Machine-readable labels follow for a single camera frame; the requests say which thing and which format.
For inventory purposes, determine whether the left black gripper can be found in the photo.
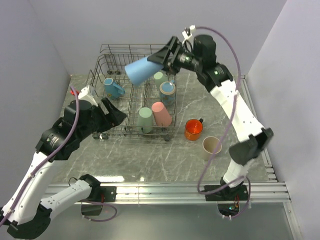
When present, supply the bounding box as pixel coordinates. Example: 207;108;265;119
77;97;127;141

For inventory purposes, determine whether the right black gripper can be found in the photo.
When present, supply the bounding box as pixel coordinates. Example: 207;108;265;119
147;36;202;76

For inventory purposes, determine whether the green plastic cup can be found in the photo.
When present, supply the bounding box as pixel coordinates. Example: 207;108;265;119
153;71;166;88
136;107;153;134

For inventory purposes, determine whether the light blue floral mug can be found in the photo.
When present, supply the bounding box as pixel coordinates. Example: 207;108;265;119
103;78;126;100

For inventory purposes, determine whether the blue plastic cup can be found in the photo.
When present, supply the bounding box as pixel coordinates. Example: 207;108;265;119
124;57;163;86

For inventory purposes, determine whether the teal patterned mug yellow inside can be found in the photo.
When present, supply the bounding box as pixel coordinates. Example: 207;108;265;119
159;81;176;106

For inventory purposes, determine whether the pink plastic cup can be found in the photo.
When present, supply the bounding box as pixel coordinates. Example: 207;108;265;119
151;101;172;127

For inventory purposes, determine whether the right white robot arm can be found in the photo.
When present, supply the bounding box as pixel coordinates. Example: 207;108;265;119
147;34;274;200

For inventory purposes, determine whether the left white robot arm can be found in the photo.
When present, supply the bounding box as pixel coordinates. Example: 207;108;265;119
0;98;127;240

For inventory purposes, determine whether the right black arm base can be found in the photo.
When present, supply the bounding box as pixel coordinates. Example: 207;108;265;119
205;184;251;219

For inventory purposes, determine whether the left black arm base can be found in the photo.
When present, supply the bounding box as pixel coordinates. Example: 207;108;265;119
80;186;117;218

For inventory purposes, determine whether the beige plastic cup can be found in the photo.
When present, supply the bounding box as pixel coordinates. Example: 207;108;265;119
202;136;222;161

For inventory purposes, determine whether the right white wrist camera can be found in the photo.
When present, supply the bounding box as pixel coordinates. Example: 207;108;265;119
181;25;196;44

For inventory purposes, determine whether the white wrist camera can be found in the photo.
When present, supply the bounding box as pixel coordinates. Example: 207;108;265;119
78;85;98;107
181;25;196;44

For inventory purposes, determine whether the grey wire dish rack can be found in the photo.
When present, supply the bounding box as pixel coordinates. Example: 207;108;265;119
86;43;177;142

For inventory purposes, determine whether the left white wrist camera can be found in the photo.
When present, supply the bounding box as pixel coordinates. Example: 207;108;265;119
78;85;98;107

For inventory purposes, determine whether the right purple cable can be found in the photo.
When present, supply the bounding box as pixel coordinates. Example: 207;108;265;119
196;26;251;221

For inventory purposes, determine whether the purple cable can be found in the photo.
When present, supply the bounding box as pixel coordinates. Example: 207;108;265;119
0;85;118;226
196;26;251;221

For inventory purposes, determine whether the orange mug black handle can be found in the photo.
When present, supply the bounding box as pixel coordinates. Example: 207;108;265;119
184;118;204;141

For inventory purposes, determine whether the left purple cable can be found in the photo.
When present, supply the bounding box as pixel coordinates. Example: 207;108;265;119
0;85;118;226

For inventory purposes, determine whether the aluminium mounting rail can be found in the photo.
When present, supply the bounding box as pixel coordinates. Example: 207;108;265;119
101;182;291;205

